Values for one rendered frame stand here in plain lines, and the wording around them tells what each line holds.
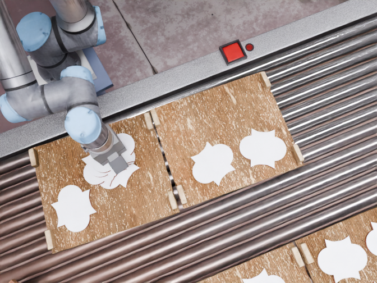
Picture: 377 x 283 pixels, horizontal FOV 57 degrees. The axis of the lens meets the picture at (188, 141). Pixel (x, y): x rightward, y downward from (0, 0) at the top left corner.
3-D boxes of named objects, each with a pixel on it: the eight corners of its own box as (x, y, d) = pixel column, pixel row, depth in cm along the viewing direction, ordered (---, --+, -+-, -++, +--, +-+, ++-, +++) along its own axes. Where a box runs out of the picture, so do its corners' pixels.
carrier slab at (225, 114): (150, 110, 119) (149, 109, 117) (261, 72, 121) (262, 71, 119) (183, 209, 110) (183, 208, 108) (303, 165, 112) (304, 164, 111)
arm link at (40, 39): (29, 40, 118) (8, 13, 105) (68, 31, 118) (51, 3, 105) (33, 71, 114) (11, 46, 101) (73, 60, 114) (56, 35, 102)
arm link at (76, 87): (40, 71, 83) (47, 113, 80) (86, 59, 83) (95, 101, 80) (53, 85, 90) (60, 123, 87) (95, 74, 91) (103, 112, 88)
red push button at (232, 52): (221, 49, 124) (221, 48, 123) (237, 44, 125) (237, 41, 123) (228, 63, 123) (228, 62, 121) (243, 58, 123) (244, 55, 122)
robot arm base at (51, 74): (32, 63, 126) (19, 46, 117) (68, 41, 129) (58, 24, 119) (51, 92, 122) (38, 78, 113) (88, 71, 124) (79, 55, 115)
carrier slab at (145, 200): (32, 149, 116) (30, 147, 115) (149, 113, 118) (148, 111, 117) (54, 253, 107) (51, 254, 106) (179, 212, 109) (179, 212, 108)
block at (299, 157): (290, 146, 112) (292, 144, 110) (295, 144, 112) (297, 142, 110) (297, 163, 111) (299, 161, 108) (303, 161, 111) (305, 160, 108)
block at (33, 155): (31, 151, 115) (27, 149, 112) (36, 149, 115) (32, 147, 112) (35, 168, 113) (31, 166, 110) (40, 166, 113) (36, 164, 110)
